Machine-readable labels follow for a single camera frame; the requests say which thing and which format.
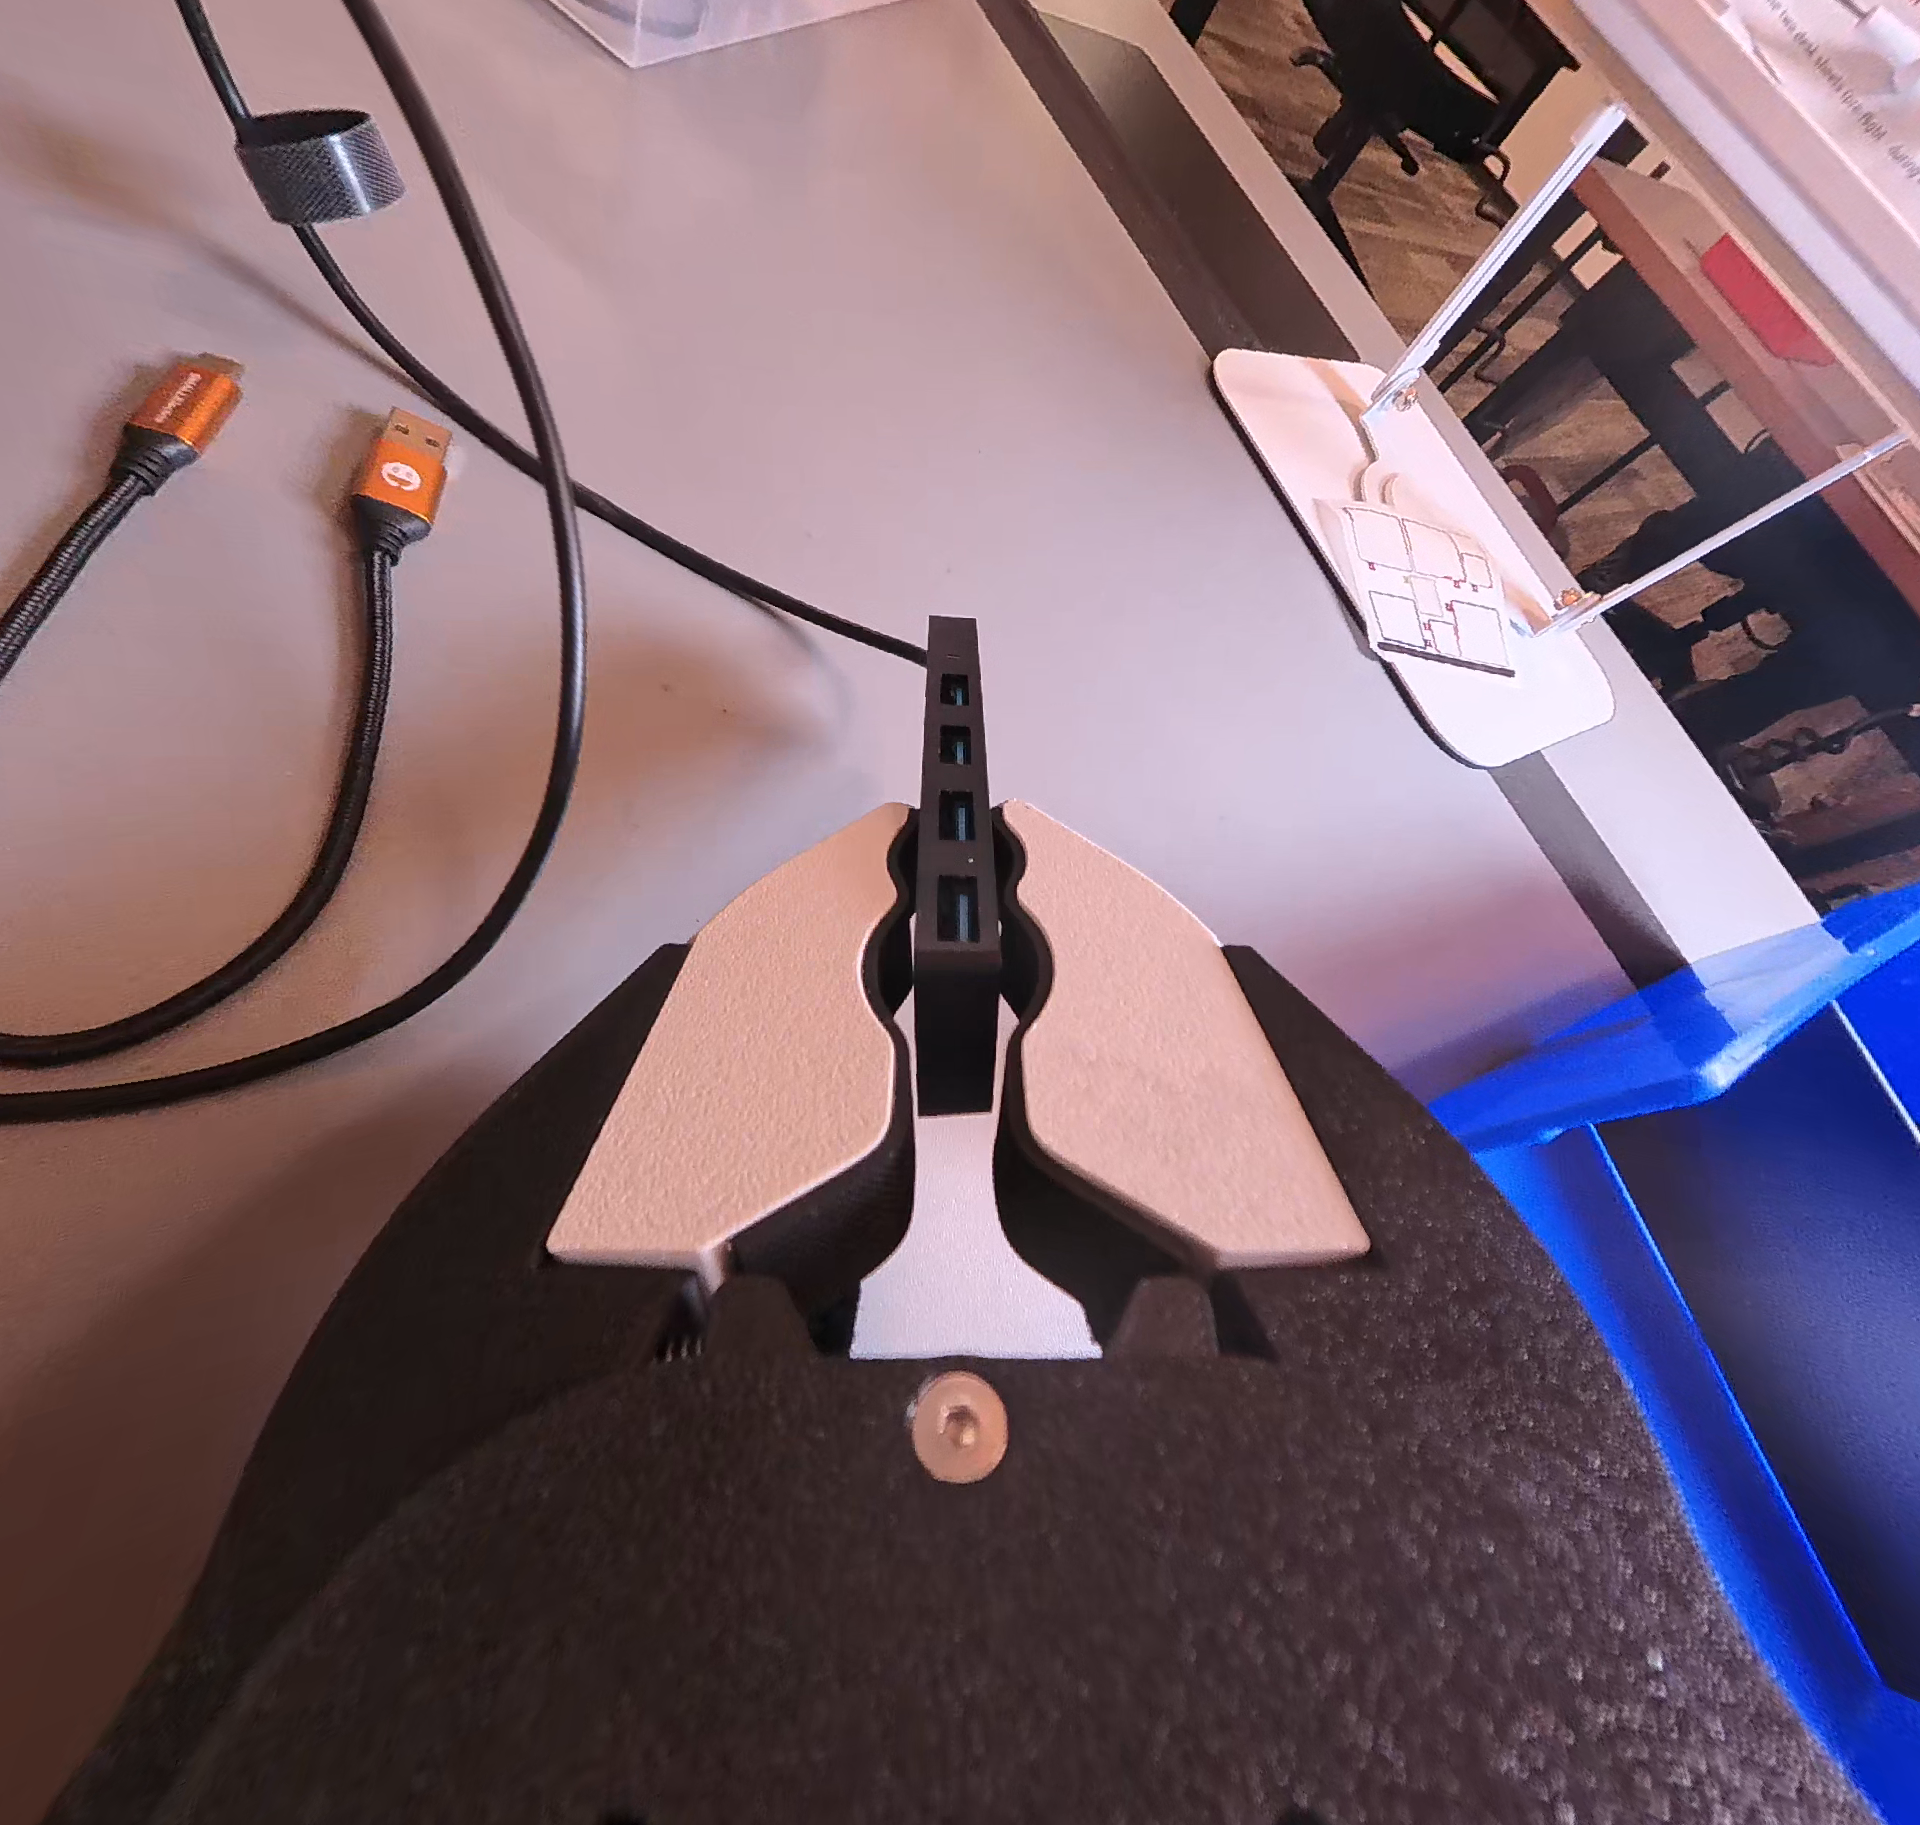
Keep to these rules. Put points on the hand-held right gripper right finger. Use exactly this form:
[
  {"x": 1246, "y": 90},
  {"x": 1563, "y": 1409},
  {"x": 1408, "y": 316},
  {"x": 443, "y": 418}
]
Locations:
[{"x": 1171, "y": 1090}]

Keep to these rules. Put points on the blue plastic bin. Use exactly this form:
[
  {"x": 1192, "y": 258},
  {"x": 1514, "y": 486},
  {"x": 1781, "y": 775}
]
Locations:
[{"x": 1576, "y": 1181}]

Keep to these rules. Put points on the black office chair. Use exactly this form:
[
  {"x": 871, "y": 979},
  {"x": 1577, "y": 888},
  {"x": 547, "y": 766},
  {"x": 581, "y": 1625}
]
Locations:
[{"x": 1366, "y": 24}]

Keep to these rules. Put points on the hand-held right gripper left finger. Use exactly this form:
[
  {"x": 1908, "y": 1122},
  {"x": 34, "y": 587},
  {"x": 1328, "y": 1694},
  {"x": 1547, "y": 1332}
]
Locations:
[{"x": 751, "y": 1075}]

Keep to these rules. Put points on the printed poster board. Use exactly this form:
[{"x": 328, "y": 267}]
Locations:
[{"x": 1800, "y": 87}]

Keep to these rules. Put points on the slim black usb hub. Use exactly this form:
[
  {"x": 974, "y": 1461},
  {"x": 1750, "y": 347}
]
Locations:
[{"x": 956, "y": 985}]

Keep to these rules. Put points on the white stand with printed tags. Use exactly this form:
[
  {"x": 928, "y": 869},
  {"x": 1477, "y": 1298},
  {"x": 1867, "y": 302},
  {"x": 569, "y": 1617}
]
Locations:
[{"x": 1320, "y": 416}]

